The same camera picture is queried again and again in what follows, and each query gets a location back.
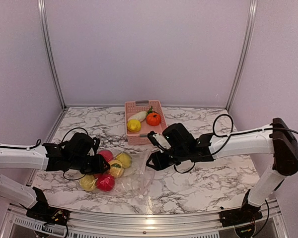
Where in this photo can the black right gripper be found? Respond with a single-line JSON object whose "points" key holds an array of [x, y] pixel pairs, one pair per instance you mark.
{"points": [[159, 164]]}

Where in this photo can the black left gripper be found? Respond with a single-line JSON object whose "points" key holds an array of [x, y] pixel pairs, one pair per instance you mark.
{"points": [[99, 167]]}

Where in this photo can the clear zip top bag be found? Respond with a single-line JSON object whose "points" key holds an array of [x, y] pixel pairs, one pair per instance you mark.
{"points": [[136, 179]]}

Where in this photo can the peach fake fruit with leaf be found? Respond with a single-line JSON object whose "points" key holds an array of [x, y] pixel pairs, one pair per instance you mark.
{"points": [[116, 168]]}

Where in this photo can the yellow fake lemon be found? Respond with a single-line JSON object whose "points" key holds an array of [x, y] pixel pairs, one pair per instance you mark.
{"points": [[134, 125]]}

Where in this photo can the orange fake pumpkin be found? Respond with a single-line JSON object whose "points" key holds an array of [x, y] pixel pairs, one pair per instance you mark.
{"points": [[153, 119]]}

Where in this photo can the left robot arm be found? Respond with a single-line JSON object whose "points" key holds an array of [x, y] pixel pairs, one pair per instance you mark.
{"points": [[79, 153]]}

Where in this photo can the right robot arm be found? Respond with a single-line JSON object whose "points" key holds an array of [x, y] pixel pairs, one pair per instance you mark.
{"points": [[176, 145]]}

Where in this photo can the pink fake fruit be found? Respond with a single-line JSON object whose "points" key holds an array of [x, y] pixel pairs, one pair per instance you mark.
{"points": [[107, 154]]}

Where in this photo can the pale yellow fake fruit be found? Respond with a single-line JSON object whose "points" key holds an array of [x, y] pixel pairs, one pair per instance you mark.
{"points": [[88, 183]]}

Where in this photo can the red fake pepper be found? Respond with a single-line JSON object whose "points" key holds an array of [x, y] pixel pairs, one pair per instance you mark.
{"points": [[105, 182]]}

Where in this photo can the pink perforated plastic basket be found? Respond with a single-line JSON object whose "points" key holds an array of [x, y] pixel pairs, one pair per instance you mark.
{"points": [[133, 107]]}

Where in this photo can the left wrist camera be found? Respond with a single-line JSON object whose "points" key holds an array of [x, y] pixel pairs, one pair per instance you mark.
{"points": [[95, 146]]}

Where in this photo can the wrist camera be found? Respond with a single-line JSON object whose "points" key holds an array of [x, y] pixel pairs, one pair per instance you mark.
{"points": [[95, 146], [158, 140]]}

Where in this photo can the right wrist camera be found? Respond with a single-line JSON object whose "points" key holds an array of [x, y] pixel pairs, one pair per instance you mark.
{"points": [[158, 140]]}

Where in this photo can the front aluminium rail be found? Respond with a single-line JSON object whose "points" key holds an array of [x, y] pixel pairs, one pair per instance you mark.
{"points": [[83, 224]]}

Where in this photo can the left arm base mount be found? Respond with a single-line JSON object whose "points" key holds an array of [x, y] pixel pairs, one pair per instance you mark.
{"points": [[42, 211]]}

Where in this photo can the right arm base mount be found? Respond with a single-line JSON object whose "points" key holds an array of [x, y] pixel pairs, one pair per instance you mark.
{"points": [[239, 216]]}

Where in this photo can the left aluminium frame post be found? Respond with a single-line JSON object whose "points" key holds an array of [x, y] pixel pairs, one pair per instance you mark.
{"points": [[49, 52]]}

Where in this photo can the aluminium frame post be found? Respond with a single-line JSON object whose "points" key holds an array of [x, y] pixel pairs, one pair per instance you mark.
{"points": [[49, 52], [244, 52]]}

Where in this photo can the right aluminium frame post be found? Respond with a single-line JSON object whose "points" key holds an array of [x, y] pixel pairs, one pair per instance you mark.
{"points": [[244, 52]]}

